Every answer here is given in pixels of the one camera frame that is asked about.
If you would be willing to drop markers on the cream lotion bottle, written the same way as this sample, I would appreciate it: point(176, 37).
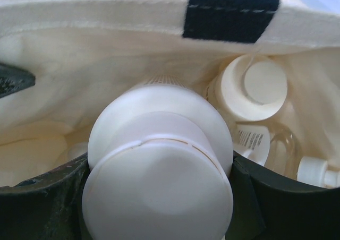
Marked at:
point(250, 88)

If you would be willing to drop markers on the cream canvas tote bag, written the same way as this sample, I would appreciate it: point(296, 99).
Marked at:
point(85, 53)

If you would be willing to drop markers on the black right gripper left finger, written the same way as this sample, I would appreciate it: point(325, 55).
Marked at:
point(47, 206)

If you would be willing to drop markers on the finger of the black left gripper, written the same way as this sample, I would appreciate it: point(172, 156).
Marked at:
point(15, 79)

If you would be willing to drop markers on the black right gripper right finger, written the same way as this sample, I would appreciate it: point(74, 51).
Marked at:
point(270, 206)

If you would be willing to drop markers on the clear bottle amber liquid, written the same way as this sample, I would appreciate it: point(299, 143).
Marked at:
point(286, 158)

